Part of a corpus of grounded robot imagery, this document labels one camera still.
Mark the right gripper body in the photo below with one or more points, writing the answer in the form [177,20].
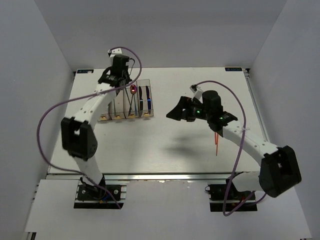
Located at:
[195,111]

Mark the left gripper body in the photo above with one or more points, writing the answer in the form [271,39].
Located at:
[126,78]

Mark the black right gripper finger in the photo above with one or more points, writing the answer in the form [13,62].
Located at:
[184,102]
[176,113]

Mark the iridescent rainbow spoon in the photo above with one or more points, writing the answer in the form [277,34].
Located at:
[133,90]

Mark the orange chopstick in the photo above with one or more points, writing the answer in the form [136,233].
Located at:
[215,138]
[217,146]

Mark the iridescent blue knife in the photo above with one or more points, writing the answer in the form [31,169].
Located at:
[149,103]

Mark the black knife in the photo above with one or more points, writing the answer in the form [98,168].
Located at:
[141,101]

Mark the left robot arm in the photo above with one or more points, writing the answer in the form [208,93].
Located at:
[77,132]

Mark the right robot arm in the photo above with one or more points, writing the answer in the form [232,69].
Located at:
[279,170]

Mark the smoky clear container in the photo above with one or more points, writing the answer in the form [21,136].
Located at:
[119,104]
[143,83]
[126,104]
[106,115]

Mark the blue label sticker left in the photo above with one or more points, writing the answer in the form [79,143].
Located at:
[84,71]

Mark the blue label sticker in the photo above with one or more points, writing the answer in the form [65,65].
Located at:
[84,71]
[233,69]

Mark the blue label sticker right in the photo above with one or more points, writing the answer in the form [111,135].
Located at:
[233,69]

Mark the white front panel board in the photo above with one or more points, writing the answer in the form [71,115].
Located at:
[172,210]

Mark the aluminium table edge rail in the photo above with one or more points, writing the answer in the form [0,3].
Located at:
[166,177]

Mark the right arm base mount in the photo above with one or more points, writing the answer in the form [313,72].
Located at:
[216,194]

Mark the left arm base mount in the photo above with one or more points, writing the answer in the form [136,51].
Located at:
[86,198]

